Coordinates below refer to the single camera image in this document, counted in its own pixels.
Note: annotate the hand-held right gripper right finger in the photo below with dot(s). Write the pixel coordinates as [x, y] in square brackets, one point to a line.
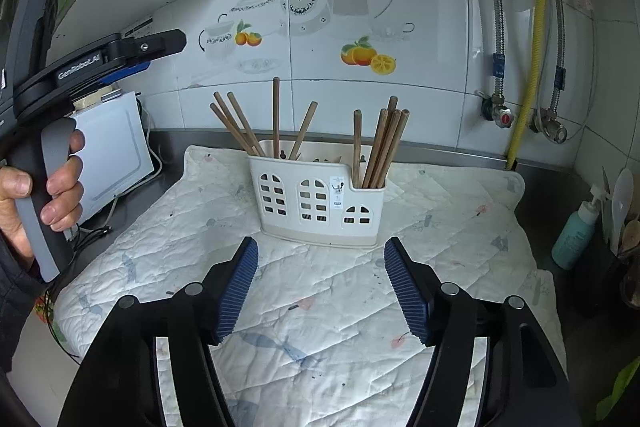
[407, 292]

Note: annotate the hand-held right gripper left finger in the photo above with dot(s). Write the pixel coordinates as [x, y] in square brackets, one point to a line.
[240, 287]

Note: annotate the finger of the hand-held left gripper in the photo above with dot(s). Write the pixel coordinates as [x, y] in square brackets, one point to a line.
[130, 69]
[155, 44]

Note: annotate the wooden chopstick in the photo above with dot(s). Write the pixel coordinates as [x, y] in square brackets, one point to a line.
[276, 117]
[389, 117]
[395, 147]
[356, 147]
[238, 123]
[388, 147]
[303, 129]
[226, 122]
[244, 117]
[374, 147]

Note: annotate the cream plastic chopstick holder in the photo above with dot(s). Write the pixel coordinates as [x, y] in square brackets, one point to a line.
[291, 187]

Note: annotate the person's left forearm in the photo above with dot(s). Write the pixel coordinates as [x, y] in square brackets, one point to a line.
[15, 292]

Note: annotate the person's left hand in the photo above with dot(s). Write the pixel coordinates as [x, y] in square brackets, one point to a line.
[65, 187]

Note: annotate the white quilted mat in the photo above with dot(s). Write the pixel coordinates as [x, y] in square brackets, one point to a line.
[325, 297]

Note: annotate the white appliance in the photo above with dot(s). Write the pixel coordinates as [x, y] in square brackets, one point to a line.
[115, 157]

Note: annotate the teal pump bottle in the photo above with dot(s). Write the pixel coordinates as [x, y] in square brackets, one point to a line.
[575, 232]

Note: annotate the metal angle valve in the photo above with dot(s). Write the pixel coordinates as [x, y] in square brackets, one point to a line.
[552, 129]

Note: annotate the wooden spoon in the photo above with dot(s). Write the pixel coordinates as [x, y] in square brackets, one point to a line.
[631, 237]

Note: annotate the white rice paddle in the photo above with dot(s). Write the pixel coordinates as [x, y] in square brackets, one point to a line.
[622, 202]

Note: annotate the green plastic object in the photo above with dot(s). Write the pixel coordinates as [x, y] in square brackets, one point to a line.
[620, 392]

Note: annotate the yellow gas pipe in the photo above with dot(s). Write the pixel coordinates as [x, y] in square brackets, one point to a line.
[535, 32]

